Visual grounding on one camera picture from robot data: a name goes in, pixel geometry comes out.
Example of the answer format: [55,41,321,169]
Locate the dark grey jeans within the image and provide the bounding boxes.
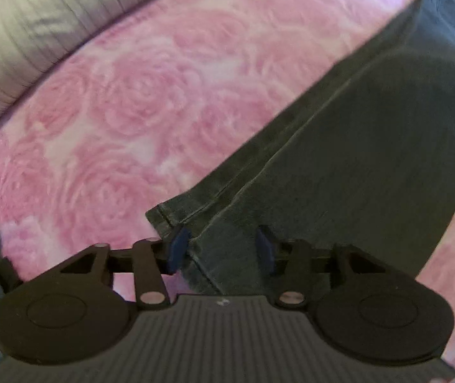
[146,0,455,295]

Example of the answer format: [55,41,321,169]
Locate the pink rose blanket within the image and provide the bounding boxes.
[0,0,455,367]

